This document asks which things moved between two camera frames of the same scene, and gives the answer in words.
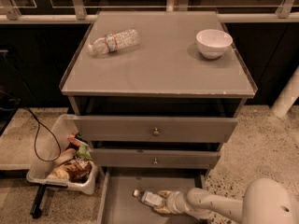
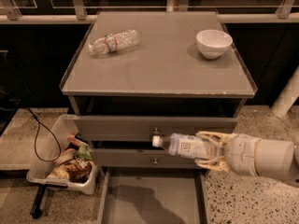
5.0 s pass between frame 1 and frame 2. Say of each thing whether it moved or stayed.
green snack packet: stayed
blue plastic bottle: moved
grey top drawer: stayed
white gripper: moved
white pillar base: stayed
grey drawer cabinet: stayed
